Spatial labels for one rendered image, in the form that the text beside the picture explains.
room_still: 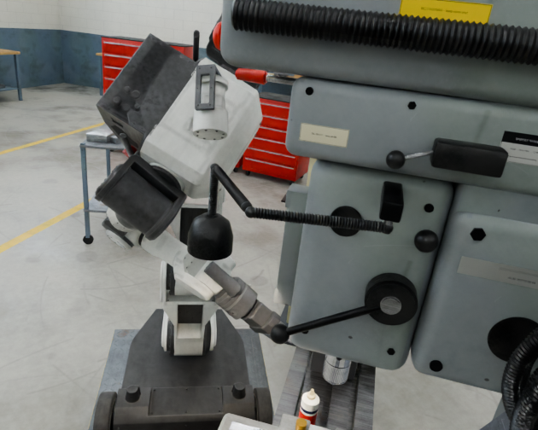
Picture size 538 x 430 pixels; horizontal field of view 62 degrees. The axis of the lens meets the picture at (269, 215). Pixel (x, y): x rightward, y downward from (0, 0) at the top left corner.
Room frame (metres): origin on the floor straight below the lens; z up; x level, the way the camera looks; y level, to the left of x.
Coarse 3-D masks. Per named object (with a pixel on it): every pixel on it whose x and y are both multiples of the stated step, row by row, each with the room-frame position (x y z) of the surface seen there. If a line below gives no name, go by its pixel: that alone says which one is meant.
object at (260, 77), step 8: (240, 72) 0.79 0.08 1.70; (248, 72) 0.79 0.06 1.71; (256, 72) 0.79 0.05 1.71; (264, 72) 0.79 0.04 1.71; (248, 80) 0.79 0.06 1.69; (256, 80) 0.79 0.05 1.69; (264, 80) 0.79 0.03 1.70; (272, 80) 0.78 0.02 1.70; (280, 80) 0.78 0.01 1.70; (288, 80) 0.78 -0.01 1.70
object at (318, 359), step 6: (318, 354) 0.96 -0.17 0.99; (324, 354) 0.96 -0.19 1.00; (312, 360) 0.96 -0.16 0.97; (318, 360) 0.96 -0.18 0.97; (324, 360) 0.96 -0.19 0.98; (312, 366) 0.96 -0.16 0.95; (318, 366) 0.96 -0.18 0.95; (354, 366) 0.94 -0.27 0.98; (354, 372) 0.94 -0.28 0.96; (348, 378) 0.95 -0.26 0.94
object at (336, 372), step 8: (328, 360) 0.64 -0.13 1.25; (336, 360) 0.63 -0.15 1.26; (344, 360) 0.63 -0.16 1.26; (328, 368) 0.64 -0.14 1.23; (336, 368) 0.63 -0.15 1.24; (344, 368) 0.63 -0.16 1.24; (328, 376) 0.63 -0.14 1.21; (336, 376) 0.63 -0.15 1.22; (344, 376) 0.63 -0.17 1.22; (336, 384) 0.63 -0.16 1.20
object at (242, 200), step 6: (216, 168) 0.61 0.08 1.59; (216, 174) 0.60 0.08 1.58; (222, 174) 0.59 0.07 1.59; (222, 180) 0.57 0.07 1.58; (228, 180) 0.57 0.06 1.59; (228, 186) 0.55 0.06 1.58; (234, 186) 0.54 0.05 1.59; (228, 192) 0.55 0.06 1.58; (234, 192) 0.53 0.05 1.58; (240, 192) 0.53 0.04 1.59; (234, 198) 0.52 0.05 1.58; (240, 198) 0.51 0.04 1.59; (246, 198) 0.51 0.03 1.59; (240, 204) 0.50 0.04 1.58; (246, 204) 0.49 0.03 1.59
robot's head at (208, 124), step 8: (208, 80) 0.87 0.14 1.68; (216, 80) 0.87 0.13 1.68; (224, 80) 0.88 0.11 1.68; (208, 88) 0.86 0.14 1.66; (216, 88) 0.87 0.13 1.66; (224, 88) 0.88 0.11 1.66; (208, 96) 0.85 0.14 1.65; (216, 96) 0.86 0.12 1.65; (224, 96) 0.88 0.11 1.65; (216, 104) 0.85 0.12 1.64; (224, 104) 0.87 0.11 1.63; (200, 112) 0.83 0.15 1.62; (208, 112) 0.83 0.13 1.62; (216, 112) 0.83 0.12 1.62; (224, 112) 0.85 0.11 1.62; (200, 120) 0.82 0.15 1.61; (208, 120) 0.82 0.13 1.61; (216, 120) 0.83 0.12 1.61; (224, 120) 0.84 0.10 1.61; (200, 128) 0.82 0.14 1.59; (208, 128) 0.81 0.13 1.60; (216, 128) 0.82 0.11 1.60; (224, 128) 0.83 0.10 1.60; (200, 136) 0.85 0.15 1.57; (208, 136) 0.85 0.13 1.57; (216, 136) 0.85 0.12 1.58; (224, 136) 0.85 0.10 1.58
